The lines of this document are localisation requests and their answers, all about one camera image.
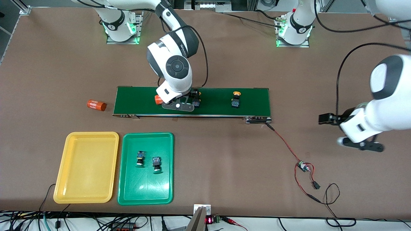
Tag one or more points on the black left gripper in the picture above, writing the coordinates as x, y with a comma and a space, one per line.
341, 119

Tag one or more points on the yellow push button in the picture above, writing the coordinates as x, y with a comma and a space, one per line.
236, 99
196, 103

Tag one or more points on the orange cylinder white print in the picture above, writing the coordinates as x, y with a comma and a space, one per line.
157, 100
96, 105

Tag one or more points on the green push button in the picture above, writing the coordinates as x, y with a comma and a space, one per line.
156, 164
140, 158

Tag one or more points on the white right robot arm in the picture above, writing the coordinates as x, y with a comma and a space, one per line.
173, 67

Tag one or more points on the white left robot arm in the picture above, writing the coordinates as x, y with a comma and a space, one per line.
385, 115

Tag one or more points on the small green controller board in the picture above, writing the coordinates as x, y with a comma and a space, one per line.
301, 166

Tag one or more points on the green conveyor belt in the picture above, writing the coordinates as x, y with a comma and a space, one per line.
135, 101

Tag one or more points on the white electronics unit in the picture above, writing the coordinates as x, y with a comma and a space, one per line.
208, 5

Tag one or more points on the green plastic tray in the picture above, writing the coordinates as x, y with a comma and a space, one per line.
146, 189

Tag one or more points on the green board red display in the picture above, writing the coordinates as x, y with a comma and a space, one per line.
212, 220

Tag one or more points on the yellow plastic tray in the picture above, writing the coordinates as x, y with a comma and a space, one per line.
85, 166

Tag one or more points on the red clip lead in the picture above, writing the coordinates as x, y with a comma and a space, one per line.
232, 221

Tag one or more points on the black orange power strip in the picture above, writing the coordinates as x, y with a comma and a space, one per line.
123, 227

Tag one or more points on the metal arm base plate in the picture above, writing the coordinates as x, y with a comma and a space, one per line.
293, 46
123, 42

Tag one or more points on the silver camera mount bracket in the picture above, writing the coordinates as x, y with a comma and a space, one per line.
202, 208

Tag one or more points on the aluminium frame corner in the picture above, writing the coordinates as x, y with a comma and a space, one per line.
25, 9

